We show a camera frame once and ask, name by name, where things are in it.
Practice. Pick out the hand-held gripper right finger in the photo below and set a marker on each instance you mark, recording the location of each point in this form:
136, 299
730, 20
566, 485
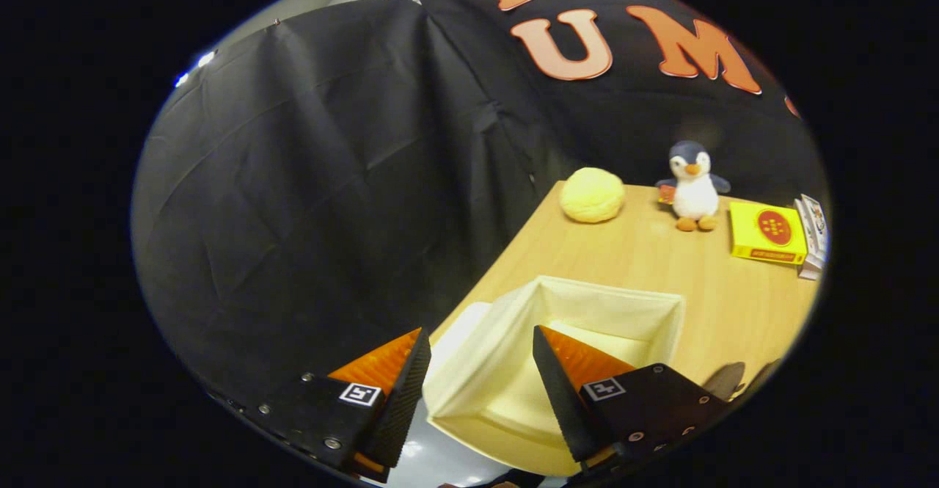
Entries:
561, 400

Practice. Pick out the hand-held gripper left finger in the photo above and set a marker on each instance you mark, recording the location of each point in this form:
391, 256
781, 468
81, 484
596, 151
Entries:
407, 400

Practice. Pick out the cream fabric storage box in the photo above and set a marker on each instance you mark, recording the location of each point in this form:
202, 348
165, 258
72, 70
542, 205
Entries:
491, 378

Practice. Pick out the yellow round plush bun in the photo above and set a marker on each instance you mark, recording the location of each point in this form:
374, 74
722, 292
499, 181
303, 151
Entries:
592, 194

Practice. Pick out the black backdrop cloth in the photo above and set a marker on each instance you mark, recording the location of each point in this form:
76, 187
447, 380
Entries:
293, 180

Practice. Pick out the penguin plush toy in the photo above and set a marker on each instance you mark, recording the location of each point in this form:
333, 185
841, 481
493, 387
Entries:
695, 191

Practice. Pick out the yellow book with red circle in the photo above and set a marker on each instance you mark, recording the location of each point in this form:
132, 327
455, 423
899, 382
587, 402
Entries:
766, 231

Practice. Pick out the illustrated white book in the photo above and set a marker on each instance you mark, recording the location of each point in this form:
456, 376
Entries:
816, 220

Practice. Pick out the long ceiling strip light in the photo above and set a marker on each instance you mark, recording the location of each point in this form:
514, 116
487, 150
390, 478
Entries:
198, 60

